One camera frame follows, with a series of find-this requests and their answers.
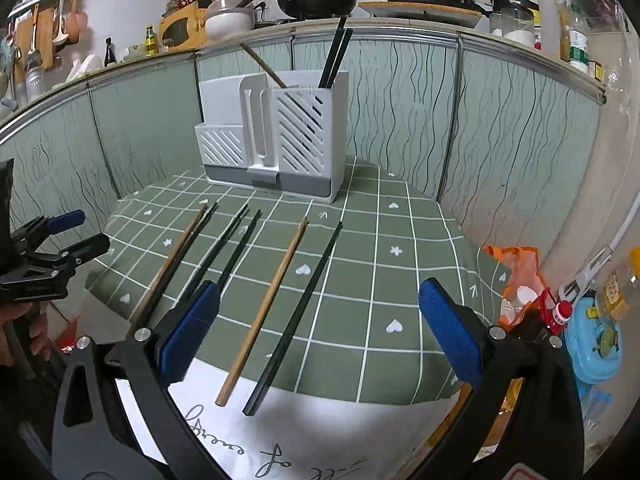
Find clear jar with black lid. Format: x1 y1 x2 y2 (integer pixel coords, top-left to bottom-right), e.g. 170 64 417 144
489 0 539 47

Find person's left hand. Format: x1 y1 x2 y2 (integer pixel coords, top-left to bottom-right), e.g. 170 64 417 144
0 305 51 367

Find white packets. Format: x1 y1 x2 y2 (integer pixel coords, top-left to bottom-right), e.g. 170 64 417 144
65 55 106 84

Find orange plastic bag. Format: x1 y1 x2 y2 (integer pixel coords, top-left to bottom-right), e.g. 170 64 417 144
481 245 547 332

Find red cap bottle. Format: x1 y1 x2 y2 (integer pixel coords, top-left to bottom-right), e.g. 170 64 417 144
540 287 574 336

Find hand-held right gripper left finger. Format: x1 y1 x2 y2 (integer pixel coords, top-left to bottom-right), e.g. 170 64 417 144
51 280 227 480

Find white pot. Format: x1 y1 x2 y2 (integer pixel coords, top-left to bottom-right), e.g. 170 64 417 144
204 7 256 44

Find yellow microwave oven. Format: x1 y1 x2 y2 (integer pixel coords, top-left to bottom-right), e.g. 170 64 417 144
159 2 209 54

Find hanging wooden cutting board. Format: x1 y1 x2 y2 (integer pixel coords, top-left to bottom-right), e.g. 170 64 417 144
14 5 57 84

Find black chopstick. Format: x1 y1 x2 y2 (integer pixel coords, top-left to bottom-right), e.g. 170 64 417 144
182 202 250 301
215 209 263 291
242 220 345 417
325 28 354 89
318 15 348 88
140 201 220 328

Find white hose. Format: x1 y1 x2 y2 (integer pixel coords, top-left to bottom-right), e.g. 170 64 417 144
557 200 640 302

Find blue plastic container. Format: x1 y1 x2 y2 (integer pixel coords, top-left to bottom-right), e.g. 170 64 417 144
565 297 624 386

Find wooden chopstick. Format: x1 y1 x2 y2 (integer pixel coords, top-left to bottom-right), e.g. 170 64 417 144
239 41 289 89
215 216 310 407
127 201 209 333

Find red packet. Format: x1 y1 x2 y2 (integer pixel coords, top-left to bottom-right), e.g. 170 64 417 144
54 316 80 356

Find green patterned kitchen cabinet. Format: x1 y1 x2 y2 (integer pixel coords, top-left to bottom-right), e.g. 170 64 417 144
0 17 606 241

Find perforated metal cylinder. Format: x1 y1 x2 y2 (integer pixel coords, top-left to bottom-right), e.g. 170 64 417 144
25 67 51 104

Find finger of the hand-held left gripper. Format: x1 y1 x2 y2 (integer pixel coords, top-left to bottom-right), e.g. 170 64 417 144
60 233 112 267
11 210 87 253

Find white wall shelf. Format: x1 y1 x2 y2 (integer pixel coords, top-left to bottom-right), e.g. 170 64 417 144
7 0 82 19

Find white slotted utensil holder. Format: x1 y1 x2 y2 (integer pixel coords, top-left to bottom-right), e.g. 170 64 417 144
195 71 350 204

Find green checked tablecloth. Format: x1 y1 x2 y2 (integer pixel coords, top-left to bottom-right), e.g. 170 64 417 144
85 155 511 480

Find yellow lid plastic jar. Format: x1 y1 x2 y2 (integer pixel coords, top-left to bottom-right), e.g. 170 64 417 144
597 260 640 322

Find white squeeze bottle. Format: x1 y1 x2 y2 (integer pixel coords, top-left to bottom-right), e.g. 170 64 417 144
537 0 561 59

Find green label bottle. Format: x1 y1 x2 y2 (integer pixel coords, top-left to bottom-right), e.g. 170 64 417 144
567 7 591 69

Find metal spatula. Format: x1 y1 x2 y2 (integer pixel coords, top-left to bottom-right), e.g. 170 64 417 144
24 7 44 74

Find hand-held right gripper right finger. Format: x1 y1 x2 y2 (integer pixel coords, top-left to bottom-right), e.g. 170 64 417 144
418 277 587 480

